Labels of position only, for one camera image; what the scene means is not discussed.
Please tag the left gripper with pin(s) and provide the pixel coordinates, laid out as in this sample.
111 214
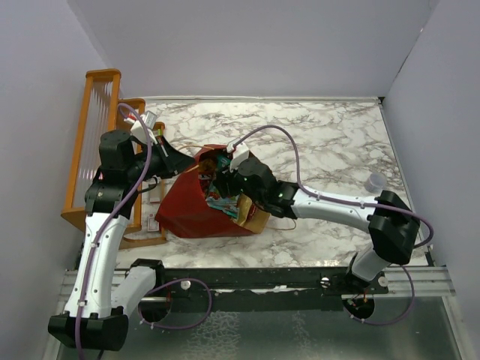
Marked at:
174 161

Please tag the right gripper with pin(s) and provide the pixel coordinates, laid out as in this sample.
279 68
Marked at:
224 177

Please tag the red paper bag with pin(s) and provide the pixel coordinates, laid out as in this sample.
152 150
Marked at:
184 211

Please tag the teal Fox's candy bag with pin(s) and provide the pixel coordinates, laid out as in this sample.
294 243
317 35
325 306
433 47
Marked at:
229 205

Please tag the gold chips bag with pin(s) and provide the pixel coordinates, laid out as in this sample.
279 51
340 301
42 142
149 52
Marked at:
250 216

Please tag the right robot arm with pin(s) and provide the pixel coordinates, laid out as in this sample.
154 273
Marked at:
386 218

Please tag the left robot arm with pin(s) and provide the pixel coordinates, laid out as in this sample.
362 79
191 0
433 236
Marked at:
96 316

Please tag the white card in rack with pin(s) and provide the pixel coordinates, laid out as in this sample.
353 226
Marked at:
152 225

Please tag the small clear plastic cup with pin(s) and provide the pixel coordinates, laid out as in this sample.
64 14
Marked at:
375 183

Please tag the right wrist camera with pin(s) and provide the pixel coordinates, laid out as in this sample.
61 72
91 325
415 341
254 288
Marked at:
238 152

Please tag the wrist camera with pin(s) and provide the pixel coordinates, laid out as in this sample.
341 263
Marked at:
149 119
238 152

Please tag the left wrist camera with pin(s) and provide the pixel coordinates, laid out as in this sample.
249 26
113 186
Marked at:
149 119

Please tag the black mounting rail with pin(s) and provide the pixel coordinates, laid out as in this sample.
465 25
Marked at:
194 290

